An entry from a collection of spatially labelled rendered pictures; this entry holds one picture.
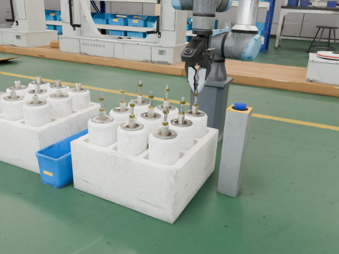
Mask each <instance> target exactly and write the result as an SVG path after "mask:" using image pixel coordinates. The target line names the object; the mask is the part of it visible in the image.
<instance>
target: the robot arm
mask: <svg viewBox="0 0 339 254"><path fill-rule="evenodd" d="M232 3H233V0H171V4H172V7H173V8H174V9H176V10H182V11H184V10H186V11H193V18H192V19H191V22H192V29H193V30H192V34H197V37H195V36H193V37H192V39H191V40H190V41H189V43H188V44H187V46H186V47H185V49H184V50H183V51H182V53H181V60H182V61H185V71H186V75H187V78H188V81H189V84H190V86H191V89H192V90H193V92H195V90H196V86H195V82H196V78H197V79H199V81H198V87H197V93H199V92H200V91H201V90H202V89H203V87H204V85H205V83H206V81H211V82H221V81H226V80H227V71H226V68H225V59H226V58H228V59H236V60H241V61H252V60H253V59H254V58H255V57H256V56H257V54H258V52H259V49H260V46H261V39H262V38H261V35H259V34H258V29H257V28H256V19H257V13H258V6H259V0H239V3H238V11H237V18H236V24H235V26H234V27H233V28H232V30H231V32H229V30H228V29H217V30H214V24H215V12H218V13H222V12H225V11H227V10H228V9H229V8H230V7H231V5H232ZM195 65H197V66H199V67H198V70H196V69H195Z"/></svg>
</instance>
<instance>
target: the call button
mask: <svg viewBox="0 0 339 254"><path fill-rule="evenodd" d="M234 107H235V108H236V109H240V110H243V109H245V108H246V107H247V104H245V103H242V102H236V103H234Z"/></svg>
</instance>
